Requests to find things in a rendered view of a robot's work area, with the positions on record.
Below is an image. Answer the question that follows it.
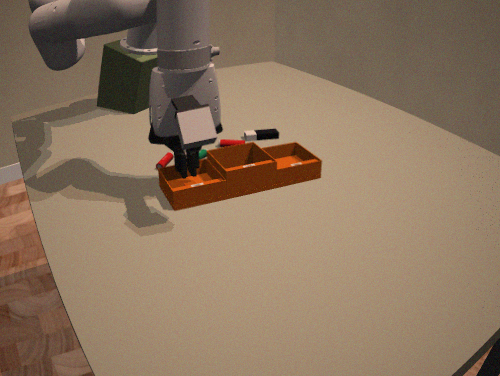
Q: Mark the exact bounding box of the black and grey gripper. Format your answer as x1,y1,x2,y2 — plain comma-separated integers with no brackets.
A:
148,62,223,178

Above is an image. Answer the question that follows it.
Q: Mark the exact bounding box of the orange three-compartment tray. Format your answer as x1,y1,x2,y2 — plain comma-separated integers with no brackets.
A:
160,142,322,211

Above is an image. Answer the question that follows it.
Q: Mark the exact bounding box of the red battery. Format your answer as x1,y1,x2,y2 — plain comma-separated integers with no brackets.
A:
156,152,174,169
218,139,245,147

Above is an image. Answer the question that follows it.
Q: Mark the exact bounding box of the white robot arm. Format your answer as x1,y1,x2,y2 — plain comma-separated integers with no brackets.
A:
28,0,220,150

